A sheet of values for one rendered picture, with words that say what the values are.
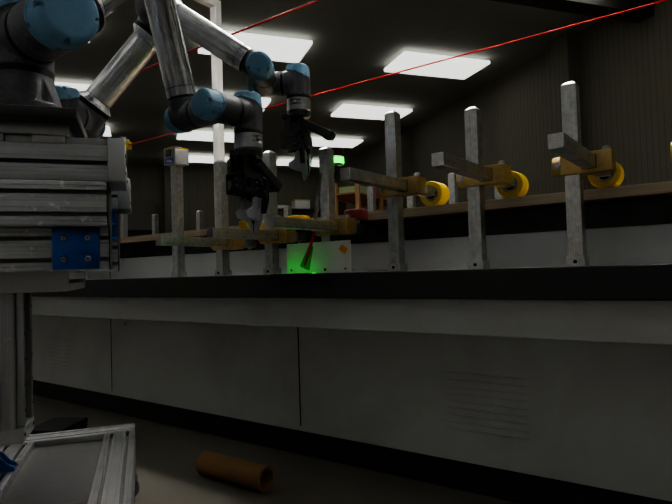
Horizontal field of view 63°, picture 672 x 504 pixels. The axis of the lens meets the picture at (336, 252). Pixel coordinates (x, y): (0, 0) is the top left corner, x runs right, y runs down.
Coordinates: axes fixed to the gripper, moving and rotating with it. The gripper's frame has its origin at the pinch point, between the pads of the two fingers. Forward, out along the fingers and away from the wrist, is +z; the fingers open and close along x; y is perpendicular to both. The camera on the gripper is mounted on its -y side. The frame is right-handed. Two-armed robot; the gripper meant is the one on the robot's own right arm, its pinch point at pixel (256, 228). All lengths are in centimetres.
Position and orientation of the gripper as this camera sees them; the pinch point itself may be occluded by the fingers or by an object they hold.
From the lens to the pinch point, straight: 147.7
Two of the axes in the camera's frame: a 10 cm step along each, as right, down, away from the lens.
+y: -5.9, -0.1, -8.1
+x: 8.1, -0.4, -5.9
